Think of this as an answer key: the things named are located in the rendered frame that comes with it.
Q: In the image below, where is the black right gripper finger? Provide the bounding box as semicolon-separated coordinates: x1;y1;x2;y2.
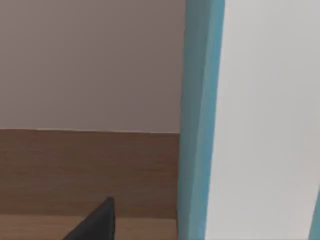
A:
62;196;116;240

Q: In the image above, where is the wooden cupboard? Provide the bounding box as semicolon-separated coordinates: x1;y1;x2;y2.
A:
0;128;181;240

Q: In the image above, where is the light blue rack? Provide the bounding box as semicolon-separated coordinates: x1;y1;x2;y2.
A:
176;0;320;240

